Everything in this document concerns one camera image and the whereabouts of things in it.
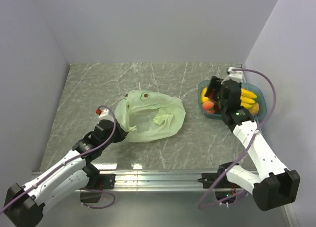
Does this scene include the yellow mango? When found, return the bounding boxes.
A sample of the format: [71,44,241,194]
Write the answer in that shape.
[200,87,210,104]

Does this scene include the yellow bananas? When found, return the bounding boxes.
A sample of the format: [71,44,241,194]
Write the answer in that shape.
[240,88,257,110]

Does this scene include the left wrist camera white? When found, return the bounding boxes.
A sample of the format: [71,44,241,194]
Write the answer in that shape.
[96,108,113,121]

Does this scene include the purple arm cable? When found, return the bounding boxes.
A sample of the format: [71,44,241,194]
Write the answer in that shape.
[197,68,275,210]
[0,105,117,213]

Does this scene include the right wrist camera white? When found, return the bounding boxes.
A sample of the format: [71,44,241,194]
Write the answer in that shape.
[224,67,243,83]

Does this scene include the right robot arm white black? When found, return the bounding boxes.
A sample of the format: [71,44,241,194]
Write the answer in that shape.
[206,76,301,211]

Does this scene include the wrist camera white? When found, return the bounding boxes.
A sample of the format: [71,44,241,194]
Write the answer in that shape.
[96,108,113,121]
[224,67,243,83]

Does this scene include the orange fruit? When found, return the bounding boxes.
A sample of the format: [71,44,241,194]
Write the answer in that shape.
[249,103,260,116]

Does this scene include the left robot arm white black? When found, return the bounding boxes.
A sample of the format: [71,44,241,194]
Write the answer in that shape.
[1,120,127,227]

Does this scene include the pink peach with leaf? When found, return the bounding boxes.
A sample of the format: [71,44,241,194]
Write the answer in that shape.
[202,101,215,114]

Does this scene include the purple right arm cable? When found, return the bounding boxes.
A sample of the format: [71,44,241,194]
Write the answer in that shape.
[197,68,275,210]

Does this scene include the teal transparent plastic tray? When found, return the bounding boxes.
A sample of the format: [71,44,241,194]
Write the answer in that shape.
[198,80,267,122]

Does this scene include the black box under rail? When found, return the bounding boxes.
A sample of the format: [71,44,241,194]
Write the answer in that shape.
[79,191,102,203]

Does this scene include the green printed plastic bag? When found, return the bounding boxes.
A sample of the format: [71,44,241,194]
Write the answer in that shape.
[115,90,186,143]

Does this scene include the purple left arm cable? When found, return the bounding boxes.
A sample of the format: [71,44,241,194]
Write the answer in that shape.
[0,105,117,213]

